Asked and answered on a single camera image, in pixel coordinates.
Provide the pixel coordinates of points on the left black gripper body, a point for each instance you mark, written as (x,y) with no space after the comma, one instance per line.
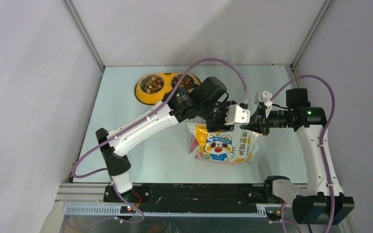
(216,123)

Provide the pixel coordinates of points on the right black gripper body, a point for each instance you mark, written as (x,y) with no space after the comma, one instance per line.
(263,123)

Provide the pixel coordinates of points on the pet food bag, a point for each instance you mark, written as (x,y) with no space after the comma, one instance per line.
(228,148)

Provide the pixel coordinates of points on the yellow double pet bowl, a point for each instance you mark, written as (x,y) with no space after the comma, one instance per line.
(152,99)

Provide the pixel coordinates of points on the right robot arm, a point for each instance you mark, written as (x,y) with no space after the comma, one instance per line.
(308,154)

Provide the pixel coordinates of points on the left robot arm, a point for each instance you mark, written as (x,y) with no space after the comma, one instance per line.
(176,106)

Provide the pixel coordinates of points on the kibble in right bowl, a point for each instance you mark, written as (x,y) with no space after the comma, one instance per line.
(188,82)

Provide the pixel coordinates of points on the kibble in bowl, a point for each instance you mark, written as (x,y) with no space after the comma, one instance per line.
(188,82)
(152,84)

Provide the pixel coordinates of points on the kibble in left bowl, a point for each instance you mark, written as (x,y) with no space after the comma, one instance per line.
(152,84)

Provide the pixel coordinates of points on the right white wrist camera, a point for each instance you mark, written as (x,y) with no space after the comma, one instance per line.
(264,98)

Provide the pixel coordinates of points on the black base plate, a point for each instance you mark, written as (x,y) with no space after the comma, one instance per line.
(195,198)

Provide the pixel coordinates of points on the aluminium frame rail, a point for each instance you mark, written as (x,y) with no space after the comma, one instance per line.
(87,199)

